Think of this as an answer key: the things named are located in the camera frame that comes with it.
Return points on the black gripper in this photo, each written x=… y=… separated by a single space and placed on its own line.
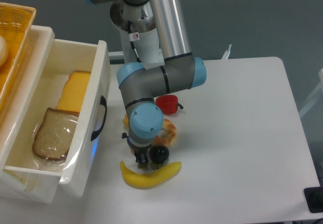
x=140 y=150

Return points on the white plastic drawer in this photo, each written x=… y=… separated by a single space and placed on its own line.
x=64 y=58

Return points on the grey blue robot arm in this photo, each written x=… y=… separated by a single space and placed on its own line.
x=138 y=85

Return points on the dark purple grape bunch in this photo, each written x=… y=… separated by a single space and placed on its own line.
x=158 y=154

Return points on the yellow banana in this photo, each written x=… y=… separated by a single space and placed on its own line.
x=152 y=179

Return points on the red bell pepper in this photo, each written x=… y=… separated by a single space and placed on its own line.
x=168 y=104

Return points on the brown bread slice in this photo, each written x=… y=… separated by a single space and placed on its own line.
x=54 y=137

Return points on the white drawer cabinet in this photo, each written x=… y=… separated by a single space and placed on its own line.
x=26 y=185

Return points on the white bun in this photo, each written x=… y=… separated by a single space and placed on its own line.
x=4 y=51

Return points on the black device at edge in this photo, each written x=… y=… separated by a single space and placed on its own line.
x=313 y=196

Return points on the yellow wicker basket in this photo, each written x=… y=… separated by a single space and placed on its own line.
x=16 y=21

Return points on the black drawer handle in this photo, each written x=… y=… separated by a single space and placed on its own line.
x=101 y=119

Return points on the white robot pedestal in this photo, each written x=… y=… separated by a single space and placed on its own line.
x=141 y=45

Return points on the white frame at right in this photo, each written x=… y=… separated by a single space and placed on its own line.
x=312 y=98

